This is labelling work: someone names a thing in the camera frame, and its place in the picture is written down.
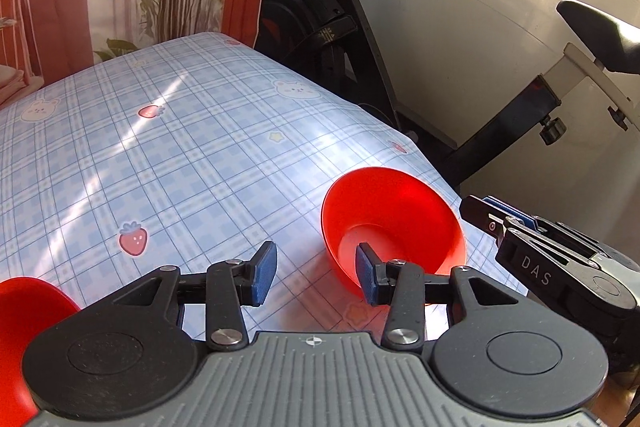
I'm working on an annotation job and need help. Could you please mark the blue checked tablecloth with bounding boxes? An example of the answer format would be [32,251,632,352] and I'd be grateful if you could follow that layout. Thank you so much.
[0,32,531,408]

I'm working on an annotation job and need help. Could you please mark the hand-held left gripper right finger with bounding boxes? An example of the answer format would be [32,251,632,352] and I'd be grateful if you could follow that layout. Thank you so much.
[356,243,525,352]

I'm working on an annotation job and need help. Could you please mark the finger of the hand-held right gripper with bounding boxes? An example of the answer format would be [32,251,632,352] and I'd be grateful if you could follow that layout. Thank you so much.
[459,195,597,270]
[481,195,609,259]

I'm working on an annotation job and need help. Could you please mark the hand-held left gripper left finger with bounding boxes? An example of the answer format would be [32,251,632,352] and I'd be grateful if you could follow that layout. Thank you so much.
[112,241,279,352]

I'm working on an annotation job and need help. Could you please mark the red plastic bowl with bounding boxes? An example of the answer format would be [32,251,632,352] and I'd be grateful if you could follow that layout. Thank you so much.
[0,277,82,427]
[321,167,468,303]

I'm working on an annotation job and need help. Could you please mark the black exercise bike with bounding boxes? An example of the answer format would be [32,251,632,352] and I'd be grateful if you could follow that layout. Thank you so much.
[254,0,640,196]

